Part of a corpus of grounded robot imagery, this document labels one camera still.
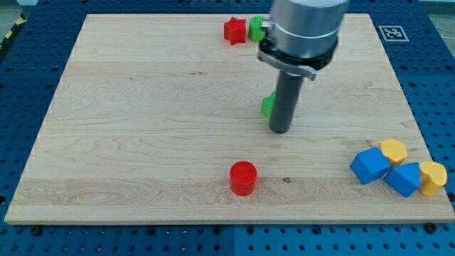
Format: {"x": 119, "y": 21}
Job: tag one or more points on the red cylinder block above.
{"x": 243, "y": 176}

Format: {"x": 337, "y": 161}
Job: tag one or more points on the yellow heart block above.
{"x": 433, "y": 177}

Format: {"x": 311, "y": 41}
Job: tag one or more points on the white fiducial marker tag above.
{"x": 392, "y": 33}

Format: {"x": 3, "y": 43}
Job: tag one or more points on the green round block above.
{"x": 255, "y": 33}

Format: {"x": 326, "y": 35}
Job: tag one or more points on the yellow hexagon block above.
{"x": 395, "y": 151}

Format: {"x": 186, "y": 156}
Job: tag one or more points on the light wooden board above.
{"x": 153, "y": 110}

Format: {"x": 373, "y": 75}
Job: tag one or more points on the blue cube block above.
{"x": 370, "y": 165}

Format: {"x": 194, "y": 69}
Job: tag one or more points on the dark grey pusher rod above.
{"x": 286, "y": 95}

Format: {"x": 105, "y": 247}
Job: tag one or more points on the red star block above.
{"x": 234, "y": 30}

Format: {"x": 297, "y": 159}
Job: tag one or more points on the green star block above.
{"x": 267, "y": 106}

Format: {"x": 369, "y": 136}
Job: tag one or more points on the blue triangular block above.
{"x": 405, "y": 178}

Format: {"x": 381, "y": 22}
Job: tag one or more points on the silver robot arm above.
{"x": 301, "y": 35}

